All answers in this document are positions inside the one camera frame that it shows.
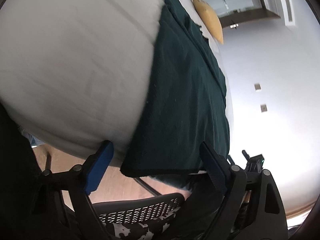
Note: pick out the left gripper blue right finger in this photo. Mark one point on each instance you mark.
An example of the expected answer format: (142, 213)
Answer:
(213, 167)

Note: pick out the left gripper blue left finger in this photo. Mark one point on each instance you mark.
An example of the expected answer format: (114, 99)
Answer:
(96, 165)

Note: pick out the dark green cloth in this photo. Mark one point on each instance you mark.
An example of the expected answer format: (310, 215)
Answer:
(185, 104)

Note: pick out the black mesh office chair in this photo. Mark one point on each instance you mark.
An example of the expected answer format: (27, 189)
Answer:
(139, 219)

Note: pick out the white bed sheet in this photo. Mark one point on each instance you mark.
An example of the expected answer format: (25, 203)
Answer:
(76, 72)

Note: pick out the yellow pillow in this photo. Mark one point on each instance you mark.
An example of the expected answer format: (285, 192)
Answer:
(210, 19)

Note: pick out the lower wall switch plate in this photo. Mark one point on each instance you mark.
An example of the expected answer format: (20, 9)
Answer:
(263, 108)

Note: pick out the wall switch plate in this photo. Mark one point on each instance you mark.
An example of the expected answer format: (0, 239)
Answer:
(263, 108)
(257, 86)

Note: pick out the upper wall switch plate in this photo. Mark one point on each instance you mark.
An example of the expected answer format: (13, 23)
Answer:
(257, 86)

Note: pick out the dark wood door frame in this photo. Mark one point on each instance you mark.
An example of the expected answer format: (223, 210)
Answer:
(234, 12)

